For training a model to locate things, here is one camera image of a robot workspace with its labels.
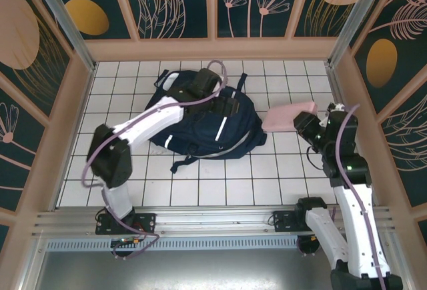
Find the navy blue backpack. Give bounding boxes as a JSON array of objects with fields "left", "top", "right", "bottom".
[{"left": 146, "top": 68, "right": 268, "bottom": 174}]

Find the pink pencil case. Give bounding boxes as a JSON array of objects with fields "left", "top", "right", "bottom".
[{"left": 262, "top": 101, "right": 318, "bottom": 133}]

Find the grey metal base sheet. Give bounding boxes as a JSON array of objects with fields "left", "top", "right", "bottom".
[{"left": 33, "top": 249, "right": 401, "bottom": 290}]

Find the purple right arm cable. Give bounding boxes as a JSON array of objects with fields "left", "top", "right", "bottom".
[{"left": 296, "top": 103, "right": 388, "bottom": 290}]

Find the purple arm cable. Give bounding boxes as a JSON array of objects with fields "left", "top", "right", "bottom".
[
  {"left": 296, "top": 103, "right": 388, "bottom": 290},
  {"left": 81, "top": 59, "right": 229, "bottom": 260}
]

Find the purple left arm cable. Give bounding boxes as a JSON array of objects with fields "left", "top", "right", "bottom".
[{"left": 81, "top": 59, "right": 229, "bottom": 260}]

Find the aluminium side rail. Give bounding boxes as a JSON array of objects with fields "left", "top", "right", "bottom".
[{"left": 325, "top": 61, "right": 380, "bottom": 207}]

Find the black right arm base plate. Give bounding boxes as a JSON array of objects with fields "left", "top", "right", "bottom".
[{"left": 272, "top": 209, "right": 311, "bottom": 234}]

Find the aluminium frame post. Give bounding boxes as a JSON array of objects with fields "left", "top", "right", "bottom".
[
  {"left": 26, "top": 0, "right": 97, "bottom": 73},
  {"left": 326, "top": 0, "right": 390, "bottom": 67}
]

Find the aluminium mounting rail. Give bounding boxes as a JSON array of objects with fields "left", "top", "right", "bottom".
[{"left": 31, "top": 205, "right": 400, "bottom": 239}]

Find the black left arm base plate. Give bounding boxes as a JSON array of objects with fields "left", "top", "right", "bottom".
[{"left": 95, "top": 212, "right": 157, "bottom": 236}]

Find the slotted metal cable duct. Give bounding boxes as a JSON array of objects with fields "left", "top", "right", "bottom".
[{"left": 45, "top": 238, "right": 301, "bottom": 251}]

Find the small wired connector board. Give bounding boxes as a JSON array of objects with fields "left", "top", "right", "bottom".
[{"left": 111, "top": 236, "right": 147, "bottom": 248}]

